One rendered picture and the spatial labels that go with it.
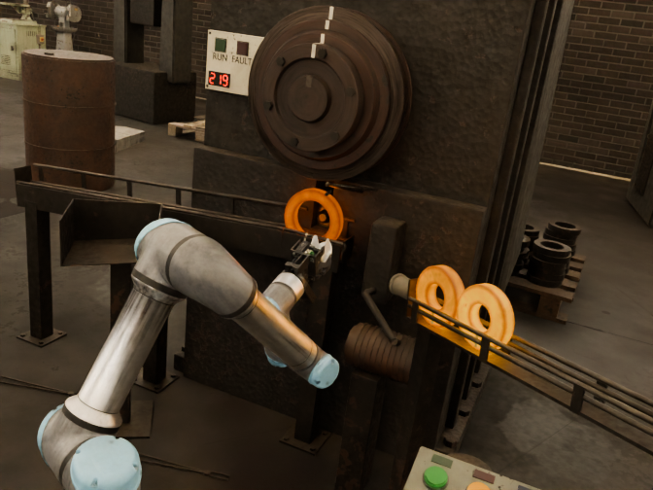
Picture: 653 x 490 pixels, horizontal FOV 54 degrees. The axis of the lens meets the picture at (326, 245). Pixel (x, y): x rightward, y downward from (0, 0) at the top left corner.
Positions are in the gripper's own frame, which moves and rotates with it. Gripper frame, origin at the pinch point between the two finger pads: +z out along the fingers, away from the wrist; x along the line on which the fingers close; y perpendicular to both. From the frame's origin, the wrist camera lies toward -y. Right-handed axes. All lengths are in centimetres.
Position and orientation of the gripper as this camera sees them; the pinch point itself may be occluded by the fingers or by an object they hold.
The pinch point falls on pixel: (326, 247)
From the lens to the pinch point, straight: 170.7
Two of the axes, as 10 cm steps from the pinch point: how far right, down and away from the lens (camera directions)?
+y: 0.1, -8.1, -5.9
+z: 4.3, -5.3, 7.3
